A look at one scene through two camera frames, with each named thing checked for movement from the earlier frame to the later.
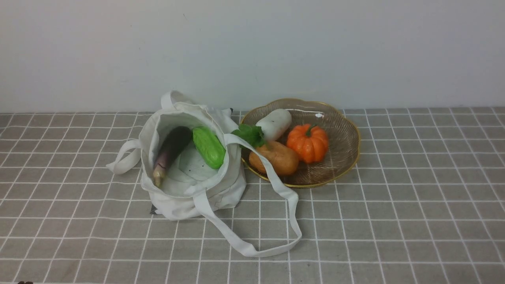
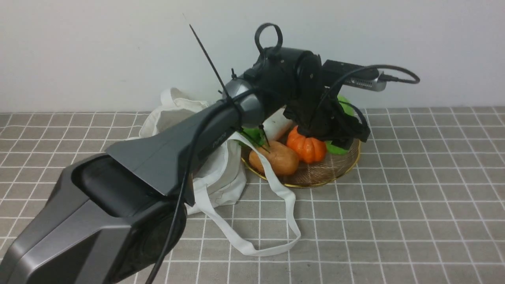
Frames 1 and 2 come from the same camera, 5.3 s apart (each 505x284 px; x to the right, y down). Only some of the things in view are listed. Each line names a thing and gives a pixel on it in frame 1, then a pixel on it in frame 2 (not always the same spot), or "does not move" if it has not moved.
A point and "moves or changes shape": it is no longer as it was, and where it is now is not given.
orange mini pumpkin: (310, 141) does not move
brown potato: (284, 160) does not move
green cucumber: (211, 150) moves or changes shape
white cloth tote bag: (189, 188) does not move
